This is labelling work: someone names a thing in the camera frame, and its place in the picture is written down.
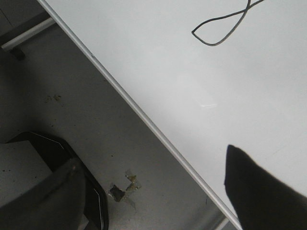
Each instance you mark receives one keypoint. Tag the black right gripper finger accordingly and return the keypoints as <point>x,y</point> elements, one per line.
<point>261,201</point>

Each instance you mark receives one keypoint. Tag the torn tape floor marker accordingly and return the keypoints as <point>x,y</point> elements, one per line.
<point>123,194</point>

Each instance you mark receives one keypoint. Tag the white metal stand leg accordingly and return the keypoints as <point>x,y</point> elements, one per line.
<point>28,34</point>

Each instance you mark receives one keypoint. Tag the white whiteboard with aluminium frame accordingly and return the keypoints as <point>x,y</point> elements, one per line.
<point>203,74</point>

